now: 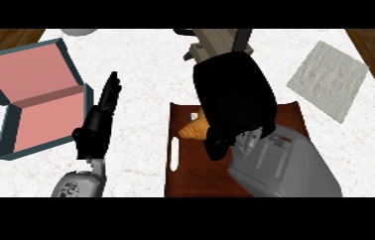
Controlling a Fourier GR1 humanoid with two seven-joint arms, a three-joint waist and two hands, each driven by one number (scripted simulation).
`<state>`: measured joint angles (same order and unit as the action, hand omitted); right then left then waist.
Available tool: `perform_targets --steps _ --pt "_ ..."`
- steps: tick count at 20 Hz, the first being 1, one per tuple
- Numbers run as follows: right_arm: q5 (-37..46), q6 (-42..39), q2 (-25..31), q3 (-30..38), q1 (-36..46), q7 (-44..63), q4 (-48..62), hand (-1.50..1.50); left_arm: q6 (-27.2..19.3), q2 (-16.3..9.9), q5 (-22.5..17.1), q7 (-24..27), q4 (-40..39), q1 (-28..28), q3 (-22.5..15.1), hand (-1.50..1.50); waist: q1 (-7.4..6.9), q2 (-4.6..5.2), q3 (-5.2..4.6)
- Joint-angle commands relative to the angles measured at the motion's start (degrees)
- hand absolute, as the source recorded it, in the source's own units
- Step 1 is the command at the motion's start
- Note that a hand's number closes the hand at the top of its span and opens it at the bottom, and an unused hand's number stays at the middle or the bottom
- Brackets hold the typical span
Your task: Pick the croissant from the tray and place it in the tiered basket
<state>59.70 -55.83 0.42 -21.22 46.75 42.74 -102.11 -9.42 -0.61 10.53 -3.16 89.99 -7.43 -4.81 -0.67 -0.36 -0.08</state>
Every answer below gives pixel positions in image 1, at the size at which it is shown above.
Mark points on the brown wooden tray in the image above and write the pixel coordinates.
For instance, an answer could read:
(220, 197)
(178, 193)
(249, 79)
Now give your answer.
(195, 171)

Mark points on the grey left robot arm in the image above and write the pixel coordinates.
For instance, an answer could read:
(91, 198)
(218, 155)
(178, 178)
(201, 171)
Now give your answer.
(78, 184)

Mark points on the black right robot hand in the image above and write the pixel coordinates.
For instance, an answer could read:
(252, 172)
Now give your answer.
(233, 95)

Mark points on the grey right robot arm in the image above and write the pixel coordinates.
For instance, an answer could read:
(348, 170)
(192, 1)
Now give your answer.
(292, 171)

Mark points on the dark grey bar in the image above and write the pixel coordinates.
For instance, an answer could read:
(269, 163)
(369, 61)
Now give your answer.
(242, 39)

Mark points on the white bowl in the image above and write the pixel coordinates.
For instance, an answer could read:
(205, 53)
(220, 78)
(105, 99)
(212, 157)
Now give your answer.
(78, 31)

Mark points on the golden brown croissant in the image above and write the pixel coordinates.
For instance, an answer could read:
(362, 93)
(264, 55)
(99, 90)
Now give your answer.
(195, 130)

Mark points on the beige wooden stand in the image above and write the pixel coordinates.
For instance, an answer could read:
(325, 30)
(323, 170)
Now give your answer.
(214, 42)

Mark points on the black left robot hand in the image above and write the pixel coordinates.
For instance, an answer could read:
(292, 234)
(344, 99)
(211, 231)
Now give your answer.
(94, 131)

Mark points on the small white block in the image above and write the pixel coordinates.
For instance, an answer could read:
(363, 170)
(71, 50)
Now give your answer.
(195, 115)

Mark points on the grey square cloth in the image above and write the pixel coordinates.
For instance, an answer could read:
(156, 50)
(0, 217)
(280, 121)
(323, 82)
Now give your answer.
(326, 80)

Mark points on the pink teal tiered basket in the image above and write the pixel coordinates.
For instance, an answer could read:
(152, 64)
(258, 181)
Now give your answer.
(43, 85)

